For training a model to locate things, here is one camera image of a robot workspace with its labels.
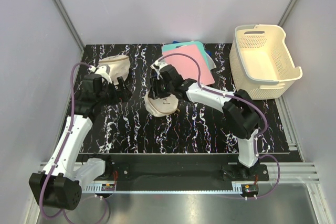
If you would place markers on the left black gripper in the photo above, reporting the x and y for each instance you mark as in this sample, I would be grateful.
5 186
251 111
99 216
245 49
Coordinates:
124 94

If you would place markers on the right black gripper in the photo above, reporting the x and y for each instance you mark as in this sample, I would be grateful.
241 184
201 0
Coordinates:
154 91

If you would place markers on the mesh laundry bag with glasses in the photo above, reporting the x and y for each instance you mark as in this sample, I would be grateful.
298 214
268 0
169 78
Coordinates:
162 106

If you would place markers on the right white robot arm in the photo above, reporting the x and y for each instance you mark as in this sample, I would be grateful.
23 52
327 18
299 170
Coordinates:
241 115

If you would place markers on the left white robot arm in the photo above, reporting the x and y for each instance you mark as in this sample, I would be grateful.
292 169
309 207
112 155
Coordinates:
59 185

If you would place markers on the far mesh laundry bag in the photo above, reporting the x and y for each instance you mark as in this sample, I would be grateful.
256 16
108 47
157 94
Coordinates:
120 66

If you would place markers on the cream plastic laundry basket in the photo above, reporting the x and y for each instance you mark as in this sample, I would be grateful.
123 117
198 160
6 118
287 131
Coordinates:
260 61

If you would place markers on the teal plastic board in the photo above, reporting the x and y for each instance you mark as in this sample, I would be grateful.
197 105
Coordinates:
168 47

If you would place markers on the dark blue board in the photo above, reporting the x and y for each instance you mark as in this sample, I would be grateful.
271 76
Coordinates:
198 43

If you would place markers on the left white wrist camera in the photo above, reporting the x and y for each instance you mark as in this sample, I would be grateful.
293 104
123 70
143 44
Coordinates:
103 70

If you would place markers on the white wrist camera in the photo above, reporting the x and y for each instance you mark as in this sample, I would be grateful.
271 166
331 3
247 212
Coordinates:
103 70
157 66

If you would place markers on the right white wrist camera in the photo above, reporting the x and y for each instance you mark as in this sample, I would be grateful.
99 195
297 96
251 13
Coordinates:
157 66

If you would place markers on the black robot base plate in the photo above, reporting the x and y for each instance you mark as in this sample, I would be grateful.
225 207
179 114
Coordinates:
204 181

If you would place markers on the white slotted cable duct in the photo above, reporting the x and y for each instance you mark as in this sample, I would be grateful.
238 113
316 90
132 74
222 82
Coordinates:
126 188

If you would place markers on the left aluminium frame post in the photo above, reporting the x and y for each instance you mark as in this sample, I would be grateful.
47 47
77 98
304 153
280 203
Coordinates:
69 24

